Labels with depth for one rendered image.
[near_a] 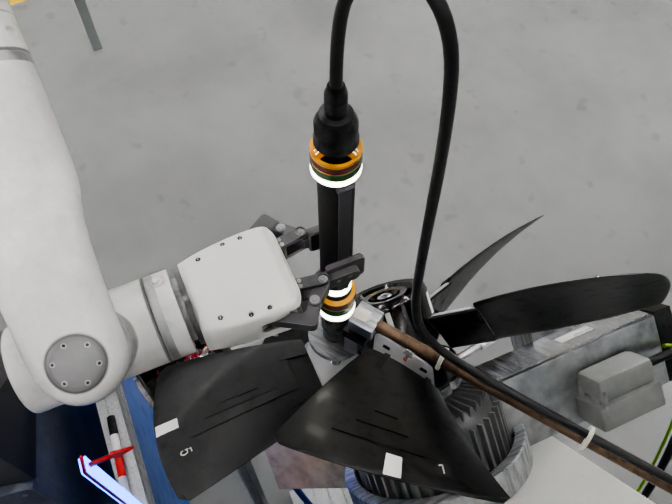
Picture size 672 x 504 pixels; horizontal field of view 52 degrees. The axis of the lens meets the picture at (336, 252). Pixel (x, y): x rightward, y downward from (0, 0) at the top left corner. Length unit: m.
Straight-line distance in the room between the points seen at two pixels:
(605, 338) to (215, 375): 0.57
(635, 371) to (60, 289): 0.78
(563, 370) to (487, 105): 1.96
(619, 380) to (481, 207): 1.61
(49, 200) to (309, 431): 0.32
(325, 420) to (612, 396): 0.48
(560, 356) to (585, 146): 1.88
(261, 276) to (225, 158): 2.06
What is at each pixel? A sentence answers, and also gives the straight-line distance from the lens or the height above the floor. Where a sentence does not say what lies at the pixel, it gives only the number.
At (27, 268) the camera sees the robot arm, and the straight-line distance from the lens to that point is 0.57.
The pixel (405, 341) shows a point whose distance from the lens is 0.76.
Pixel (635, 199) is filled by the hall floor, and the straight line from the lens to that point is 2.77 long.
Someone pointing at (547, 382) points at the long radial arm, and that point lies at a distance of 1.05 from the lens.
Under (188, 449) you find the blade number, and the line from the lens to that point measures 0.94.
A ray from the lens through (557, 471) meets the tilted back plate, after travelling 1.00.
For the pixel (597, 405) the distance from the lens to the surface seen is 1.04.
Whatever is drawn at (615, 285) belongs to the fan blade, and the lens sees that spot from 0.86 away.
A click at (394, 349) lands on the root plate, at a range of 0.89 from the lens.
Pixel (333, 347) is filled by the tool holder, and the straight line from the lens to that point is 0.85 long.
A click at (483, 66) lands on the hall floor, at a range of 3.06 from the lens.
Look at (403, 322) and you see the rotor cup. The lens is 0.90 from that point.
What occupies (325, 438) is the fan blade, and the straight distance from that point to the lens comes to 0.68.
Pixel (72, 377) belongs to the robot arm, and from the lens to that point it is 0.57.
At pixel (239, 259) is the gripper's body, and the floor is 1.50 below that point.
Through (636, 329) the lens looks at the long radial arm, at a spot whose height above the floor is 1.14.
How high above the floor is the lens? 2.06
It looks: 59 degrees down
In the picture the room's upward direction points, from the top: straight up
